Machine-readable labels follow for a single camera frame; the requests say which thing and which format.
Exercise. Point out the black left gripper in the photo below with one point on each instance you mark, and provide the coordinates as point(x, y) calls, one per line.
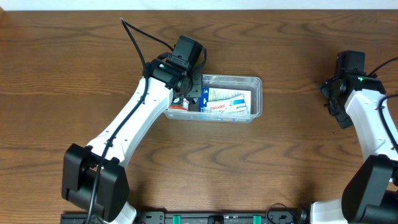
point(195, 88)

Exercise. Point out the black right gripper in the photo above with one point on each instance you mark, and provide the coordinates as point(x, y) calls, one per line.
point(342, 118)

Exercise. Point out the red medicine box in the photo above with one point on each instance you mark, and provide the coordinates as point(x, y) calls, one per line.
point(180, 104)

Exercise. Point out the dark brown medicine bottle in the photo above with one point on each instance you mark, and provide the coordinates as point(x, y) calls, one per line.
point(193, 104)

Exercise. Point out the white Panadol box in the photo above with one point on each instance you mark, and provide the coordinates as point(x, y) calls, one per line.
point(228, 106)

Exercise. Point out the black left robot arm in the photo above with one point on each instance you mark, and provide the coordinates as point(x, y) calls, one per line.
point(94, 177)

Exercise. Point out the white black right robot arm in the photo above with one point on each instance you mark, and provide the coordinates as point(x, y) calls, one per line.
point(356, 98)

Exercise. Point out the clear plastic container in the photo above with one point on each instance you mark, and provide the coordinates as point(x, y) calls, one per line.
point(253, 84)

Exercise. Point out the black mounting rail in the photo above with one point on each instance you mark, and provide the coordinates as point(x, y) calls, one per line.
point(272, 216)

